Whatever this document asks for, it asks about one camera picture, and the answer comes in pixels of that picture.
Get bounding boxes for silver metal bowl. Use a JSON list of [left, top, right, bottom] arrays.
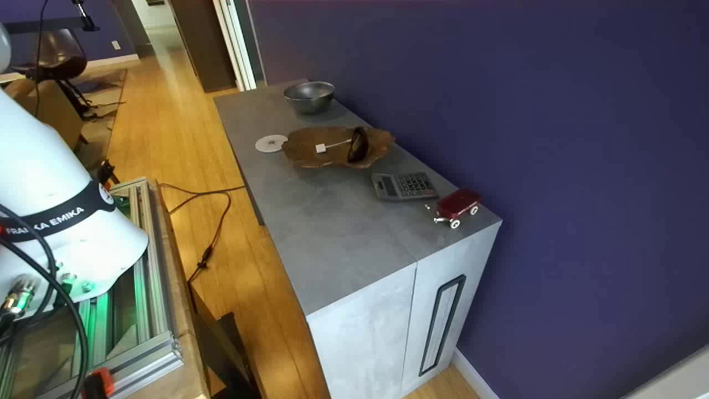
[[282, 77, 338, 117]]

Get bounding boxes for grey concrete cabinet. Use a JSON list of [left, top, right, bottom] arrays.
[[213, 77, 505, 399]]

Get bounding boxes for grey calculator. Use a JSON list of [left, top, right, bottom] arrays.
[[371, 169, 440, 205]]

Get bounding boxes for black sunglasses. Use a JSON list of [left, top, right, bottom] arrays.
[[343, 124, 373, 166]]

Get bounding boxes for small white stick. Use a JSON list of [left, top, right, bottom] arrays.
[[312, 140, 351, 155]]

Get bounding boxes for brown wooden dish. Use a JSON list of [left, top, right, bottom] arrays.
[[280, 124, 398, 172]]

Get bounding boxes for white round coaster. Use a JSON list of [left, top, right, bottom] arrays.
[[254, 133, 290, 155]]

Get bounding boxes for red clamp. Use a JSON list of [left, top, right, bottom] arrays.
[[83, 365, 120, 399]]

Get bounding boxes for dark chair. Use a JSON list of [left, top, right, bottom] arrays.
[[18, 27, 98, 119]]

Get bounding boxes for black floor cable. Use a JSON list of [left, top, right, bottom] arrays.
[[157, 182, 248, 284]]

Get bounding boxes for white door frame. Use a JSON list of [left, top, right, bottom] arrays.
[[211, 0, 266, 93]]

